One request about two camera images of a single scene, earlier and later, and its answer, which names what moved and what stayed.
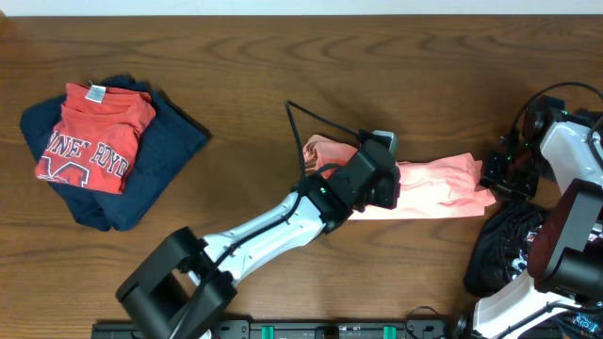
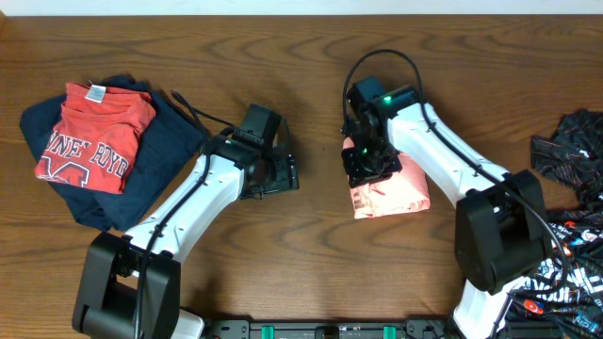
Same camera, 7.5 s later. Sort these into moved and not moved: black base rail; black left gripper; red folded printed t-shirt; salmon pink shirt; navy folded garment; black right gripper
Moved: salmon pink shirt; black right gripper; black left gripper
Not moved: black base rail; red folded printed t-shirt; navy folded garment
